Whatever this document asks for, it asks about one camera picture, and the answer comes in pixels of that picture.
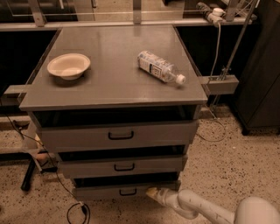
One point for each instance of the white robot gripper tip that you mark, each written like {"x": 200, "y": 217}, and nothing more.
{"x": 167, "y": 197}

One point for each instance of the grey bottom drawer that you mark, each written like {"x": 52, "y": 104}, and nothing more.
{"x": 121, "y": 191}

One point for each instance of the grey drawer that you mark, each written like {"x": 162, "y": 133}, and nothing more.
{"x": 125, "y": 135}
{"x": 121, "y": 191}
{"x": 122, "y": 166}

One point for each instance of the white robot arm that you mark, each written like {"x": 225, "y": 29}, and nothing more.
{"x": 188, "y": 204}

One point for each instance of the grey middle drawer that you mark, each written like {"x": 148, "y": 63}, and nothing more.
{"x": 122, "y": 166}

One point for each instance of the grey drawer cabinet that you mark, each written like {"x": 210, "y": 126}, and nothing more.
{"x": 115, "y": 90}

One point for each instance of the grey top drawer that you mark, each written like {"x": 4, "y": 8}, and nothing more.
{"x": 125, "y": 135}

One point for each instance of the clear plastic water bottle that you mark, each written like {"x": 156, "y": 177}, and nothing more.
{"x": 160, "y": 68}

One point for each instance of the dark cabinet at right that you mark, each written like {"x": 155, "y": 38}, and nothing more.
{"x": 256, "y": 100}

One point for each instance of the black bar on floor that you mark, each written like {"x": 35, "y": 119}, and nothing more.
{"x": 26, "y": 184}

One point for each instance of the metal diagonal rod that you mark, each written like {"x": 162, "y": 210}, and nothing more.
{"x": 225, "y": 70}

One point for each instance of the white power strip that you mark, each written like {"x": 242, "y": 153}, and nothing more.
{"x": 213, "y": 16}

